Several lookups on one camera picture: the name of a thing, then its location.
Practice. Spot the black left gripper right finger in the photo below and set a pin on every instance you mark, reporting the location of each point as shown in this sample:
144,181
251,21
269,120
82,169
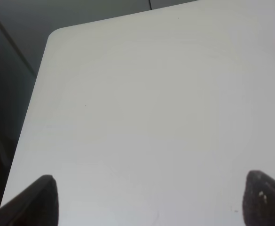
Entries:
259,199

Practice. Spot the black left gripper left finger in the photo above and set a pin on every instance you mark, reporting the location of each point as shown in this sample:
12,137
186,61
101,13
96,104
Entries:
37,205

